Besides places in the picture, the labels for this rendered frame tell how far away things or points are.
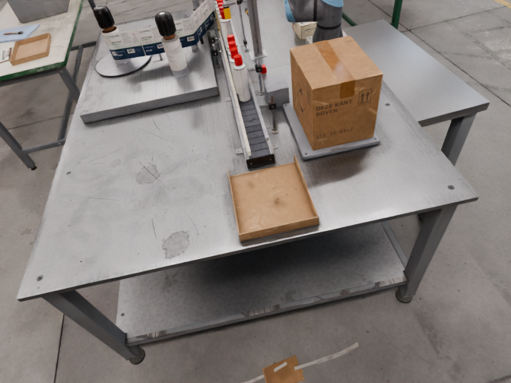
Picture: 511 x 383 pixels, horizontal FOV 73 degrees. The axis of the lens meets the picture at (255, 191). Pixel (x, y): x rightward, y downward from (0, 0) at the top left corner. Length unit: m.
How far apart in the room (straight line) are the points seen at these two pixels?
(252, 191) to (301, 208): 0.19
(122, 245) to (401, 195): 0.95
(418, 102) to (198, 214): 1.03
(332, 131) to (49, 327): 1.83
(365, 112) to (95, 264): 1.05
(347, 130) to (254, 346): 1.12
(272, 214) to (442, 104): 0.88
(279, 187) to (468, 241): 1.32
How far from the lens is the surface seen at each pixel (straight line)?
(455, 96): 1.73
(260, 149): 1.34
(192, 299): 1.77
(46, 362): 2.25
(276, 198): 1.22
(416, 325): 1.95
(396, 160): 1.37
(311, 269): 1.76
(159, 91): 1.83
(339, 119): 1.30
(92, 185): 1.53
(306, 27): 2.15
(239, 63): 1.51
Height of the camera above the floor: 1.76
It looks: 48 degrees down
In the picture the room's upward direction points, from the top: 11 degrees counter-clockwise
